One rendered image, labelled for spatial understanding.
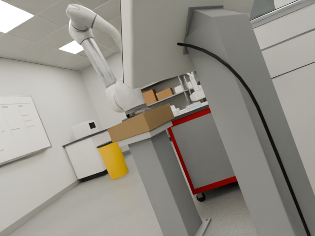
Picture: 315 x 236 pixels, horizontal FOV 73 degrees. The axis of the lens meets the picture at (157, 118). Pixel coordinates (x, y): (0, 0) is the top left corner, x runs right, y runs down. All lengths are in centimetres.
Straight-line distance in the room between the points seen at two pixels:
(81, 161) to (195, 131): 350
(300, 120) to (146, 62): 85
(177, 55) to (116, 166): 340
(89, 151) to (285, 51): 415
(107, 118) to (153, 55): 594
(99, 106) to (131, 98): 524
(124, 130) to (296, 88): 95
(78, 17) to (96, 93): 510
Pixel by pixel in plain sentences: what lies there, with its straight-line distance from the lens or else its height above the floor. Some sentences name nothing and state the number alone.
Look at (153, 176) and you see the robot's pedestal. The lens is 141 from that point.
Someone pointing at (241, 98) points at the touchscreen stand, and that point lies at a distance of 58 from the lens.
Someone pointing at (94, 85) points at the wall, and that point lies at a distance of 664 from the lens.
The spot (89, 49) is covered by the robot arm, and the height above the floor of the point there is 144.
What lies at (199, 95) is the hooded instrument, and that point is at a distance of 245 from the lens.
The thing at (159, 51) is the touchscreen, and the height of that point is 100.
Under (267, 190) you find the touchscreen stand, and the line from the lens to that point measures 67.
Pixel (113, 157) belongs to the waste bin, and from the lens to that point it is 392.
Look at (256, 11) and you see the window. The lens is 124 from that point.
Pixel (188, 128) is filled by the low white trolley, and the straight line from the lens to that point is 177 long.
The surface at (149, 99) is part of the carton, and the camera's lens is 557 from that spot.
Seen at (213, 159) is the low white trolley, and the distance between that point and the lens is 184.
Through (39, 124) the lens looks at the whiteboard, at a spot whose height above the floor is 145.
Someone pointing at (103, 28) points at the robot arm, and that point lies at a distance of 162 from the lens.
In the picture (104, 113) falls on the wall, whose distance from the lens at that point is 653.
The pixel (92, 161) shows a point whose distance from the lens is 478.
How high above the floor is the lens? 85
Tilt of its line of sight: 2 degrees down
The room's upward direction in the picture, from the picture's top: 21 degrees counter-clockwise
